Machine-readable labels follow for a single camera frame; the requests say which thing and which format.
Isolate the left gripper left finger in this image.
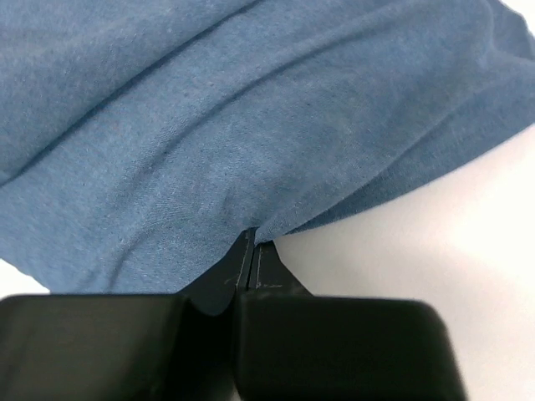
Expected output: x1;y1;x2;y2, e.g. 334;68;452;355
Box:
1;231;254;400

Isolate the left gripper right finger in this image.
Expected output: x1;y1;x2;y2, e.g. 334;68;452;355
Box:
236;243;466;400

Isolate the blue pillowcase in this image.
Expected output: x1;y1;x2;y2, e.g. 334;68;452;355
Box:
1;1;534;293

